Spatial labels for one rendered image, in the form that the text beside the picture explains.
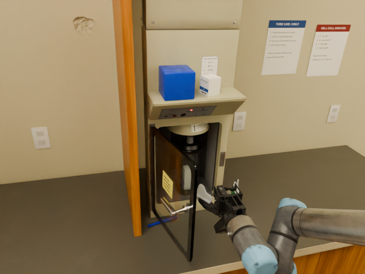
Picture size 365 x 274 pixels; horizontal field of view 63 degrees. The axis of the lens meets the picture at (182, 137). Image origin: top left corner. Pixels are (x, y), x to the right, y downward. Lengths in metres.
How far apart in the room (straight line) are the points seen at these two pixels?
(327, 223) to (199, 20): 0.70
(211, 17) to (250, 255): 0.72
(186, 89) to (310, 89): 1.07
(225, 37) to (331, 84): 1.03
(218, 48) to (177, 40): 0.15
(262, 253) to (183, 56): 0.65
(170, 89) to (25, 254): 0.81
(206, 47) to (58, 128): 0.85
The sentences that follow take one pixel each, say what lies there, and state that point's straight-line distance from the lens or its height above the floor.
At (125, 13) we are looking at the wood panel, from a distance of 0.90.
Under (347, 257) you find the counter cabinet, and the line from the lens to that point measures 1.61.
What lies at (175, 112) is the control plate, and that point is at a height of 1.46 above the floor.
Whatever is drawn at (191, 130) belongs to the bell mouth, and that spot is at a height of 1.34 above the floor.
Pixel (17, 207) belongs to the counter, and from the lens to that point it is 1.54.
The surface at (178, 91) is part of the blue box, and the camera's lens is 0.95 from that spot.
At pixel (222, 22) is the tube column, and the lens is 1.07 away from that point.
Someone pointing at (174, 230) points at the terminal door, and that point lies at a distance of 1.13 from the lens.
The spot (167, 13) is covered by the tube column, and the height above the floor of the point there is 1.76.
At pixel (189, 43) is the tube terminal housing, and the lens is 1.04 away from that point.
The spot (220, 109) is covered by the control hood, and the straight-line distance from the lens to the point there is 1.07.
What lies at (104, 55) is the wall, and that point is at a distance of 1.45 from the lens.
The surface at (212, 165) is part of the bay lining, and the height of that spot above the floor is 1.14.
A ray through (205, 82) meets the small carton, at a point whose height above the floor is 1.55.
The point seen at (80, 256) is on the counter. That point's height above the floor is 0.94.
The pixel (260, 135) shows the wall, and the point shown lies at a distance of 1.84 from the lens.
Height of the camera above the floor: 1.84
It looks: 27 degrees down
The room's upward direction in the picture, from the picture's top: 2 degrees clockwise
